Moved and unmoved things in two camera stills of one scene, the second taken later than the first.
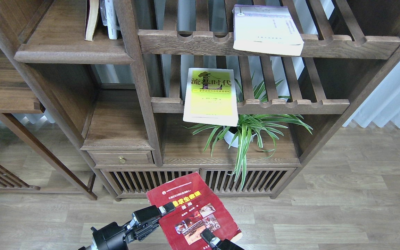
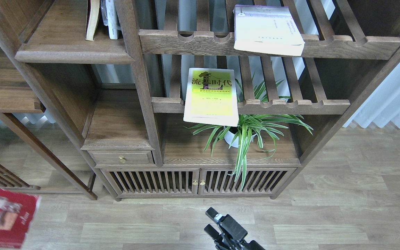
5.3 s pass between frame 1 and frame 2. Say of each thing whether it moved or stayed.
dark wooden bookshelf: stayed
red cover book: moved
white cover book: stayed
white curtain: stayed
